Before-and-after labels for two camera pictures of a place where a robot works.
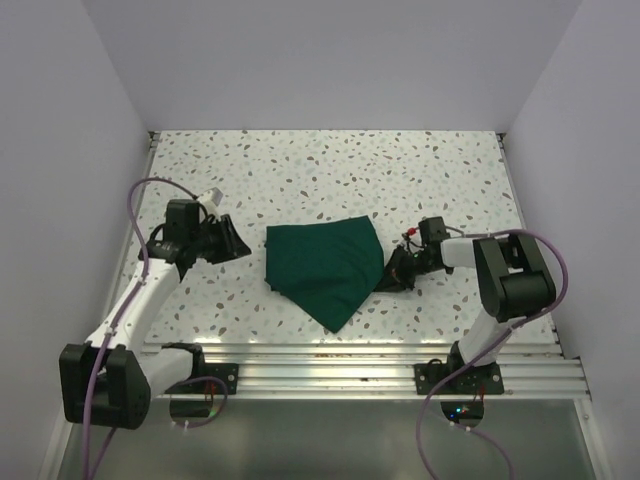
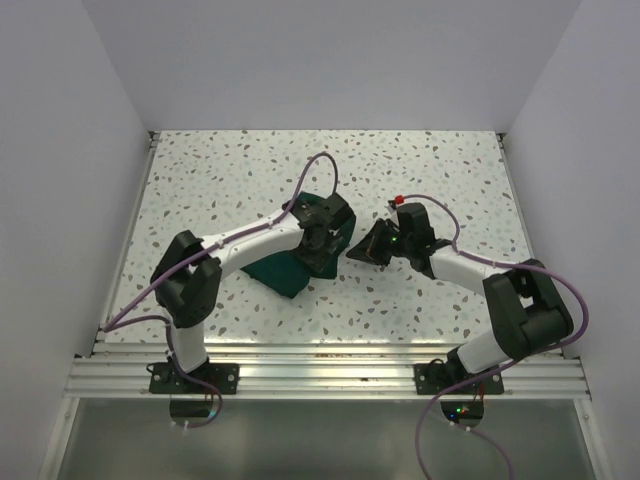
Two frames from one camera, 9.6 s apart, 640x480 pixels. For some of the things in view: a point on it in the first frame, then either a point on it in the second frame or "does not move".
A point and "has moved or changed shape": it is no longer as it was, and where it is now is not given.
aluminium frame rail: x=381 y=370 does not move
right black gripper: x=395 y=277 → x=368 y=249
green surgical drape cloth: x=329 y=268 has moved or changed shape
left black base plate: x=228 y=372 does not move
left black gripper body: x=211 y=242 → x=318 y=255
